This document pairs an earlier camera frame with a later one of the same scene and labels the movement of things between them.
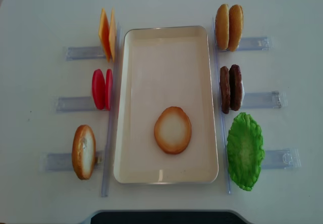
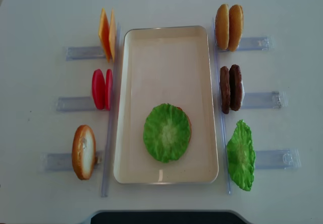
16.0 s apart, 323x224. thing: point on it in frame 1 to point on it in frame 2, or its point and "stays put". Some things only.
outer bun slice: [235, 26] stays put
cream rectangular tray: [166, 130] stays put
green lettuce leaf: [246, 150] to [166, 132]
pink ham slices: [98, 89] stays put
